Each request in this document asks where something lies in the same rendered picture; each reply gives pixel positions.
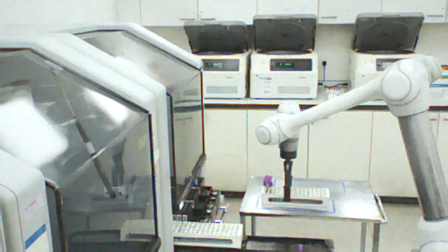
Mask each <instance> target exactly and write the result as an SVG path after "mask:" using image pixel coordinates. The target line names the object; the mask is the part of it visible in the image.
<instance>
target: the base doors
mask: <svg viewBox="0 0 448 252"><path fill-rule="evenodd" d="M275 114H277V110H248V128H247V110H234V109H204V124H205V148H206V186H212V187H213V190H219V191H232V192H246V191H247V188H248V182H249V180H250V177H251V176H257V177H265V175H268V176H272V177H284V161H285V159H282V158H280V155H279V154H280V149H278V143H277V144H274V145H271V146H268V145H263V144H262V143H259V142H258V139H257V137H256V127H257V126H258V124H259V123H261V122H262V121H263V120H265V119H267V118H269V117H271V116H274V115H275ZM428 115H429V118H430V119H432V117H433V118H434V119H437V120H436V121H430V123H431V127H432V132H433V135H434V137H435V141H436V144H437V152H438V155H439V157H440V161H441V164H442V170H443V173H444V178H445V182H446V184H447V190H448V121H443V118H444V117H445V119H448V112H428ZM208 121H219V122H208ZM372 123H373V127H372ZM397 125H398V122H397V117H394V116H393V114H392V113H391V112H376V111H341V112H338V113H335V114H333V115H330V116H328V119H320V120H317V121H316V122H314V123H313V125H312V123H309V128H308V124H307V125H305V126H304V127H301V130H300V132H299V136H298V137H299V139H298V149H297V157H296V158H294V159H292V160H291V161H293V166H292V174H291V176H293V178H307V163H308V178H309V179H344V180H361V181H369V183H370V185H371V187H372V191H373V193H378V195H379V196H389V197H417V191H416V188H415V185H414V182H413V178H412V173H411V170H410V165H409V162H408V157H407V153H406V150H405V147H404V145H403V137H402V133H401V131H400V128H399V126H397ZM371 135H372V139H371ZM370 147H371V151H370ZM369 159H370V163H369ZM368 173H369V176H368Z"/></svg>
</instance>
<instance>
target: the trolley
mask: <svg viewBox="0 0 448 252"><path fill-rule="evenodd" d="M263 180H264V177H257V176H251V177H250V180H249V182H248V188H247V191H246V192H245V195H244V197H243V202H242V204H241V208H240V211H239V215H240V224H242V225H243V235H246V216H251V235H256V217H282V218H295V219H308V220H322V221H360V222H361V231H360V252H365V247H366V235H367V222H373V246H372V252H378V247H379V236H380V225H381V224H388V219H387V217H386V215H385V213H384V211H383V208H382V203H381V200H380V197H379V195H378V192H373V191H372V187H371V185H370V183H369V181H361V180H344V179H326V178H292V186H291V187H312V188H328V189H329V197H330V198H329V210H328V211H325V210H318V209H304V208H290V207H276V206H273V207H268V206H262V191H263ZM272 182H273V186H279V187H283V186H284V177H272ZM375 197H377V199H378V204H379V207H380V209H381V213H382V218H383V220H382V219H381V216H380V214H379V212H378V206H377V205H376V202H375Z"/></svg>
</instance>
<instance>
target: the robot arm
mask: <svg viewBox="0 0 448 252"><path fill-rule="evenodd" d="M442 72H443V71H442V67H441V65H440V63H439V61H438V58H435V57H433V56H423V57H419V58H410V59H401V60H399V61H397V62H396V63H393V64H392V65H390V66H389V67H387V68H386V69H385V70H384V72H383V73H382V74H381V75H379V76H378V77H377V78H374V79H373V80H371V81H370V82H368V83H366V84H364V85H363V86H361V87H357V88H356V89H353V90H352V91H350V92H348V93H344V94H342V95H340V96H338V97H334V98H333V99H331V100H329V101H327V102H323V103H321V104H319V105H318V106H316V107H314V108H309V109H307V110H306V111H303V112H300V108H299V106H298V103H296V102H293V101H285V102H281V103H280V104H279V106H278V110H277V114H275V115H273V116H271V117H269V118H267V119H265V120H263V121H262V122H260V123H259V124H258V126H257V127H256V130H255V134H256V137H257V139H258V142H259V143H261V144H263V145H268V146H271V145H274V144H278V149H280V154H279V155H280V158H282V159H285V161H283V172H284V186H283V202H291V186H292V178H293V176H291V174H292V166H293V161H291V160H292V159H294V158H297V157H298V139H299V137H298V136H299V132H300V130H301V127H304V126H305V125H307V124H309V123H314V122H316V121H317V120H320V119H322V118H324V117H328V116H331V115H333V114H335V113H338V112H341V111H343V110H345V109H348V108H352V107H354V106H357V105H358V104H361V103H363V102H370V101H372V100H377V99H381V98H383V99H384V101H385V102H386V103H387V105H388V109H389V111H390V112H391V113H392V114H393V116H394V117H397V122H398V125H399V128H400V131H401V133H402V142H403V145H404V147H405V150H406V153H407V157H408V162H409V167H410V170H411V173H412V178H413V182H414V185H415V188H416V193H417V198H418V202H419V205H420V207H421V211H422V213H423V217H422V218H421V220H420V221H419V222H418V223H417V233H418V240H419V249H420V251H421V252H448V190H447V184H446V182H445V176H444V173H443V170H442V164H441V161H440V157H439V155H438V147H437V144H436V141H435V137H434V135H433V132H432V127H431V121H430V118H429V115H428V112H427V109H428V108H429V106H430V95H429V85H430V84H431V83H432V82H435V81H437V80H438V78H440V77H441V76H442Z"/></svg>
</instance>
